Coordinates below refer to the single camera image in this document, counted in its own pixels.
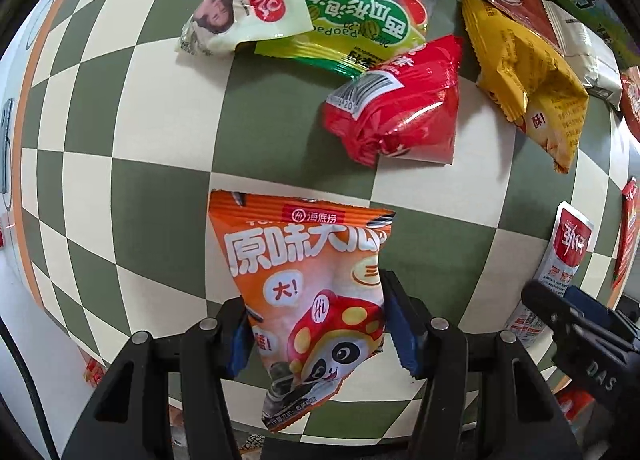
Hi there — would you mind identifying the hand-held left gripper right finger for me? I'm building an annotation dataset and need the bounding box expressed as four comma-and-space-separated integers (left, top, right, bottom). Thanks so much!
381, 270, 583, 460

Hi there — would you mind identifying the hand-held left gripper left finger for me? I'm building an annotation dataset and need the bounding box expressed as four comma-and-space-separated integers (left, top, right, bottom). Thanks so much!
85, 296, 256, 460

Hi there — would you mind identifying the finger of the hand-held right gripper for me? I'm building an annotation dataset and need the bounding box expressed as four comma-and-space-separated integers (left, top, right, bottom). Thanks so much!
521, 281, 588, 335
565, 286, 621, 323

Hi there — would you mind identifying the red white sausage packet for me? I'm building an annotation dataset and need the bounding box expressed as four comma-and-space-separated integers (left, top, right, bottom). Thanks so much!
502, 201, 596, 348

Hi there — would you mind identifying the orange panda snack packet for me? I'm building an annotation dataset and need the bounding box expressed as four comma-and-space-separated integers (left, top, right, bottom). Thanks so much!
207, 189, 397, 435

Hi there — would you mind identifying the red foil snack packet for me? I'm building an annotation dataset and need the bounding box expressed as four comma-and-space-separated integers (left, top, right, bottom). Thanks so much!
321, 34, 465, 168

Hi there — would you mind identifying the yellow snack packet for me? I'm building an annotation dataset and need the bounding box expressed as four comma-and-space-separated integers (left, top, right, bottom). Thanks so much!
461, 0, 591, 175

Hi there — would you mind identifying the white snack packet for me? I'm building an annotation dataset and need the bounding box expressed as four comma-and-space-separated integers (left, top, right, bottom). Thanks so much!
542, 0, 623, 108

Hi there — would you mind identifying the green bag of colourful gumballs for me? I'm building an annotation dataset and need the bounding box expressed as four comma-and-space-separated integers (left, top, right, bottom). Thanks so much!
254, 0, 458, 79

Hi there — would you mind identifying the cream face print snack packet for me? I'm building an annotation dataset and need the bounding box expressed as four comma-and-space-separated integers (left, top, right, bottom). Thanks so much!
174, 0, 312, 56

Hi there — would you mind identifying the red orange snack packet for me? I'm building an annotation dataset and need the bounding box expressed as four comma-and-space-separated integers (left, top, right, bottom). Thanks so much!
557, 387, 596, 421

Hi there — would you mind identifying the small red packet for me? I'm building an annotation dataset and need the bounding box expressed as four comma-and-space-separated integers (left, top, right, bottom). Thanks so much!
82, 357, 108, 386

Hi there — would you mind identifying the green white checkered tablecloth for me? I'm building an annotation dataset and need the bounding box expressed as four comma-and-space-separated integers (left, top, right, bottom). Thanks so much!
12, 0, 640, 443

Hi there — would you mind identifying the black cable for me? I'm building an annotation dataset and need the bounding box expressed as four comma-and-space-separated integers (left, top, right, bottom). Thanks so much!
0, 320, 61, 460

